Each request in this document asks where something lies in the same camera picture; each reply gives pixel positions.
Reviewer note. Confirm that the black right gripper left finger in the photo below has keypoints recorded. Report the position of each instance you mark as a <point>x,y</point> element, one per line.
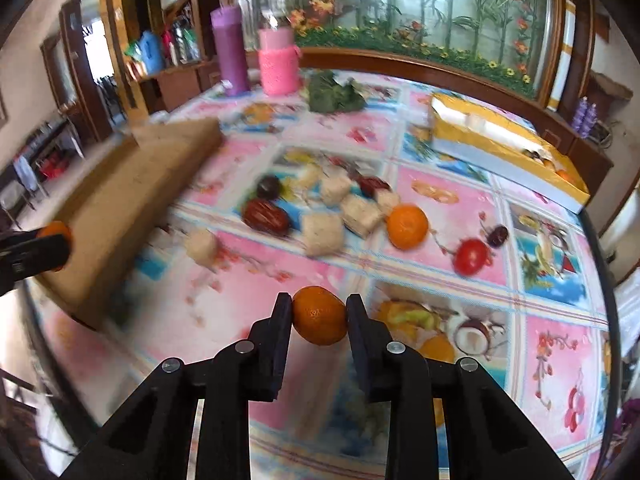
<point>199,409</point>

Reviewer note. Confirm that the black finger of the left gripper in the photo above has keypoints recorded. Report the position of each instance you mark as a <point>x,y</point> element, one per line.
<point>25,254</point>

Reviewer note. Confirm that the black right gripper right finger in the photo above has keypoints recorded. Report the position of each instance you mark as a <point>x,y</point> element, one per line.
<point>487,435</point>

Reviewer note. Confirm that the brown cardboard tray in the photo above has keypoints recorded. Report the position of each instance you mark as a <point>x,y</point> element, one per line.
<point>112,212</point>

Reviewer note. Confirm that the red cherry tomato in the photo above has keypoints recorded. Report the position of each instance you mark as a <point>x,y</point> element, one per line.
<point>470,257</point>

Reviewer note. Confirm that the orange tangerine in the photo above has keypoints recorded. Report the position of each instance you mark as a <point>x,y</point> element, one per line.
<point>319,317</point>
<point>407,226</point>

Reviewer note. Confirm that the beige square cake block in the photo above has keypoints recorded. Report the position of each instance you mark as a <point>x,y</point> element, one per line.
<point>323,233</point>

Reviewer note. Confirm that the small dark red date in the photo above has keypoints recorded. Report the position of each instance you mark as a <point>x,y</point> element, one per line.
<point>497,236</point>

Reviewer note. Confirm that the wooden side cabinet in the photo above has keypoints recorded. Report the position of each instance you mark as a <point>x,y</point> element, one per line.
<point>172,87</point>

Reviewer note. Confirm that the dark red jujube date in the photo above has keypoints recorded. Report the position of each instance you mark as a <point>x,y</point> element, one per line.
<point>264,216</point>

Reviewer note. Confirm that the blue water jug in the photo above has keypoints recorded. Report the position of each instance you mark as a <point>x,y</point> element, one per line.
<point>151,52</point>

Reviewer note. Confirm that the dark round plum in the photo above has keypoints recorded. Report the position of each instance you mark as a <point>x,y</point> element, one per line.
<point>269,187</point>

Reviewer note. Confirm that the beige cake piece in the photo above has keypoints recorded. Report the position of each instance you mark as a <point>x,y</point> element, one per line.
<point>334,189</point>

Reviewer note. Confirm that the flowered tablecloth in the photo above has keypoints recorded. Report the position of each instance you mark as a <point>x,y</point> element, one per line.
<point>533,316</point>

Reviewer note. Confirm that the yellow white gift box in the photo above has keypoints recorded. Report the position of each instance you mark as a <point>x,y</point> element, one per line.
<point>493,140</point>

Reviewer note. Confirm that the purple thermos bottle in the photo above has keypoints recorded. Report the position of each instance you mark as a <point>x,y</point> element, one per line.
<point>229,41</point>

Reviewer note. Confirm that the pink knitted-sleeve thermos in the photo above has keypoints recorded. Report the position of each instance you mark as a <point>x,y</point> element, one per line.
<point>278,59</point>

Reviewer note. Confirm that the green leafy vegetable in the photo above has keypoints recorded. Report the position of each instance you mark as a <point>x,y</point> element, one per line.
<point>325,95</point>

